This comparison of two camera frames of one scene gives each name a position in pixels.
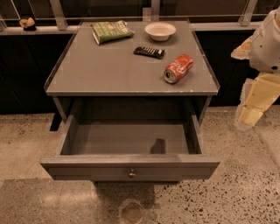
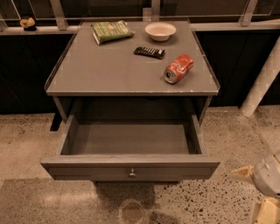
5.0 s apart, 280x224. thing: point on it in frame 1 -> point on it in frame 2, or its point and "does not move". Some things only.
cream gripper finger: (243, 51) -> (245, 171)
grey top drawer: (130, 148) does not move
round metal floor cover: (132, 213) does not move
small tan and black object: (27, 24) does not move
